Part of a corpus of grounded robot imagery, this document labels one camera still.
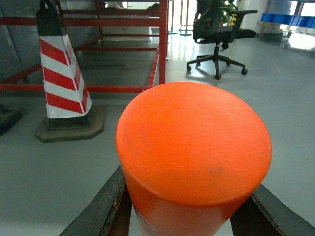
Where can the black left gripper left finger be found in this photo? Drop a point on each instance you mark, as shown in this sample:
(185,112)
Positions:
(108,214)

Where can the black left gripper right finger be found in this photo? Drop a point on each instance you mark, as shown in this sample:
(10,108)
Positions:
(263,214)

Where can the orange cylindrical capacitor 4680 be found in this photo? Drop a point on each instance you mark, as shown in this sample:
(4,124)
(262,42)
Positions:
(191,154)

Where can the red white traffic cone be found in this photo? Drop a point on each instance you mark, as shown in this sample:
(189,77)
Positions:
(71,114)

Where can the black office chair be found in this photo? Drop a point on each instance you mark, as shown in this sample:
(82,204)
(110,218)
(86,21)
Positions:
(206,30)

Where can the small blue bin right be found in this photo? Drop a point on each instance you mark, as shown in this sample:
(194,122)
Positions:
(292,20)

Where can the red metal table frame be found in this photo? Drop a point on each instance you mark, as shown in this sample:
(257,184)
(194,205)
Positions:
(32,78)

